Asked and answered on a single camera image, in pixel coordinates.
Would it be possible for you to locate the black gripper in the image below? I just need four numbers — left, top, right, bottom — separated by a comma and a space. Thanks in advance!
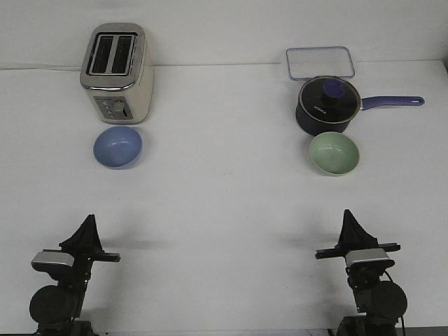
59, 214, 120, 270
315, 209, 400, 259

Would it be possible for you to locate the green bowl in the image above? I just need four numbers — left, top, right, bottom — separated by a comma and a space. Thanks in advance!
309, 132, 360, 176

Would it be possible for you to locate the blue bowl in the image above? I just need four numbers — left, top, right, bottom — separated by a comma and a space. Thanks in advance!
92, 126, 143, 169

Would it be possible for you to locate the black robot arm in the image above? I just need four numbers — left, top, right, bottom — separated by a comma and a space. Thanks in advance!
29, 214, 120, 335
315, 209, 407, 335

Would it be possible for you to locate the dark blue saucepan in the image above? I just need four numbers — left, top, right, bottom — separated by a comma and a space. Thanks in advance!
295, 96, 425, 136

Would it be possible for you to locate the glass pot lid blue knob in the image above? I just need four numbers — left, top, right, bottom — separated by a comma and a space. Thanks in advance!
299, 76, 361, 124

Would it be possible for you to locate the silver two-slot toaster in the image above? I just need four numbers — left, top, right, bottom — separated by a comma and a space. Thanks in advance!
80, 22, 154, 125

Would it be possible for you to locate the clear rectangular container lid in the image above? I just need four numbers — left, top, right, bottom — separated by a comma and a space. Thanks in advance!
286, 46, 355, 81

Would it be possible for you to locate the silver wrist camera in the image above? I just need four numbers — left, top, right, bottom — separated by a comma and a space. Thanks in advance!
31, 250, 75, 273
344, 248, 390, 267

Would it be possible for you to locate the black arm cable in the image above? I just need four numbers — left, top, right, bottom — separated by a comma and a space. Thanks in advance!
379, 269, 407, 336

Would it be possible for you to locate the white toaster power cable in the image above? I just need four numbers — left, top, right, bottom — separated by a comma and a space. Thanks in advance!
0, 63, 84, 71

